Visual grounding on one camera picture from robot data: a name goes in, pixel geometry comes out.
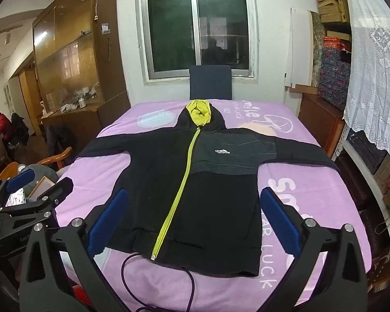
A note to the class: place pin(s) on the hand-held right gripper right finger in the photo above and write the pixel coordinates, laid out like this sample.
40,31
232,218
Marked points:
279,224

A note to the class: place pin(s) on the black hooded jacket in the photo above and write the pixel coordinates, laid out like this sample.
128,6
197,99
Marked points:
214,201

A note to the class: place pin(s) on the white lace curtain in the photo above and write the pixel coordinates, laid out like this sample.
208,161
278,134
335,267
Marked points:
377,71

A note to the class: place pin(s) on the wooden glass-front cabinet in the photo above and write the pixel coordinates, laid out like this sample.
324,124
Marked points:
112,71

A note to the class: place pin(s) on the dark hanging pants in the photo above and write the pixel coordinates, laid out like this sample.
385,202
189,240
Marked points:
57,143

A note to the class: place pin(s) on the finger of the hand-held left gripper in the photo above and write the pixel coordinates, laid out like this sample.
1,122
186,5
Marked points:
60,190
19,179

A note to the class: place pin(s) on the brown low wooden cabinet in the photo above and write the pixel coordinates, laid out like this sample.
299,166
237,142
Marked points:
318,123

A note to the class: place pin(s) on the white printed packet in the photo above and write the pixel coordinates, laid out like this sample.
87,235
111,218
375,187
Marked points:
16,198

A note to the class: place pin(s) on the wooden armchair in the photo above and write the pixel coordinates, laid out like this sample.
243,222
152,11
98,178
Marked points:
57,156

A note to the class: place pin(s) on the sliding glass window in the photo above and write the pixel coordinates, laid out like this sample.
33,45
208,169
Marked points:
172,32

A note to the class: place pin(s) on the wood-framed white box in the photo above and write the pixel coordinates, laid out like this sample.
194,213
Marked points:
42,185

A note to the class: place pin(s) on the stack of blue patterned boxes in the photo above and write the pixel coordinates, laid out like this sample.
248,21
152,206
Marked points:
334,78

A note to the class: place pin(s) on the flat tan box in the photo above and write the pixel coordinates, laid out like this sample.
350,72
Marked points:
339,35

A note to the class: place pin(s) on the dark woven box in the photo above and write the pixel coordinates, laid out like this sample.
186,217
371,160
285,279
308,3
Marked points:
367,151

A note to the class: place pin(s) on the black coat on chair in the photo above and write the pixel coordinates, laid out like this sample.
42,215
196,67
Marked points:
19,130

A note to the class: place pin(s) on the white board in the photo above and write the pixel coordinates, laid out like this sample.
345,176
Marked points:
300,48

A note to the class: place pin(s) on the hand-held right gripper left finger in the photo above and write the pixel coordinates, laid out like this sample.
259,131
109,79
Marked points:
107,221

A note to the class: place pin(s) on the grey cushion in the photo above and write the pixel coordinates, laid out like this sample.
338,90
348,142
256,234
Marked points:
42,172

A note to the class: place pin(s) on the floral patterned panel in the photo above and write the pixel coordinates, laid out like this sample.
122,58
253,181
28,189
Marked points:
316,55

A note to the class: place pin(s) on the orange patterned box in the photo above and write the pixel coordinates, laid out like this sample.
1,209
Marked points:
334,44

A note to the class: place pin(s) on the dark blue chair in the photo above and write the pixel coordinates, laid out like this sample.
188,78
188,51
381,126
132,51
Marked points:
210,83

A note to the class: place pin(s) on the wall switch panel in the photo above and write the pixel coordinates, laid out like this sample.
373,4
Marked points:
106,28

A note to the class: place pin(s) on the purple printed blanket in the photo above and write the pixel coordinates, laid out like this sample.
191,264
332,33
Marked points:
100,175

